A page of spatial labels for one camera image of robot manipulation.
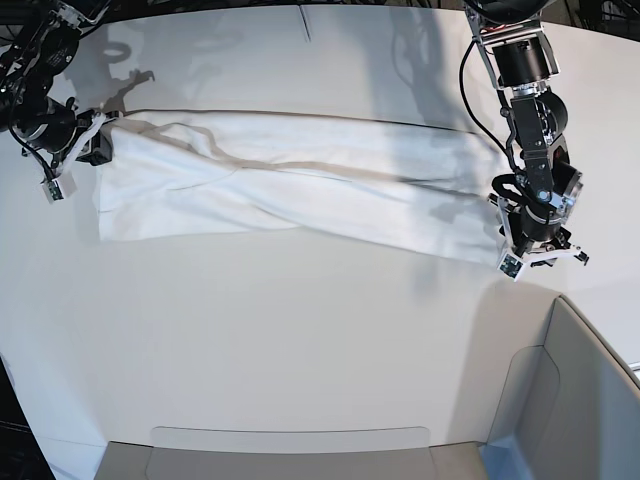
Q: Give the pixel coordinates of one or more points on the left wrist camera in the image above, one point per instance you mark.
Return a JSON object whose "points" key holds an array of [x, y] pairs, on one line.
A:
{"points": [[510, 265]]}

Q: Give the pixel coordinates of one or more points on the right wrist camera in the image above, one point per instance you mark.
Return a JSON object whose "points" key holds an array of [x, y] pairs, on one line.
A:
{"points": [[59, 188]]}

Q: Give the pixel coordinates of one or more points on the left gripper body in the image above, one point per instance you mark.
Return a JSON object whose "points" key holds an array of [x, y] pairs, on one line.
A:
{"points": [[538, 241]]}

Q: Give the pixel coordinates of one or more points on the white printed t-shirt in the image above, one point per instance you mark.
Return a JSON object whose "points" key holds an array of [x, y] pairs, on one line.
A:
{"points": [[412, 187]]}

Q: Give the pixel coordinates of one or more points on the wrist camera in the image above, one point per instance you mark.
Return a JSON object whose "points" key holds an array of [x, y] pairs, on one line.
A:
{"points": [[510, 265], [59, 188]]}

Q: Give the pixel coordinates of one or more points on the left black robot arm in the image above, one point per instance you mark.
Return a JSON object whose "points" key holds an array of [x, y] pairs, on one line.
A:
{"points": [[538, 195]]}

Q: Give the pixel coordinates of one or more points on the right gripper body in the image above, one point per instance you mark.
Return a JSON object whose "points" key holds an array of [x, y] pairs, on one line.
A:
{"points": [[61, 130]]}

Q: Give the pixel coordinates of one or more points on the grey plastic bin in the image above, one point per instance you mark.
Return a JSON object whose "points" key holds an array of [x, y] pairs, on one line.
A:
{"points": [[569, 409]]}

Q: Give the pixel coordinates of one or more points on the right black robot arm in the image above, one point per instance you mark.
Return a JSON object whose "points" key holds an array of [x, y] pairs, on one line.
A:
{"points": [[45, 45]]}

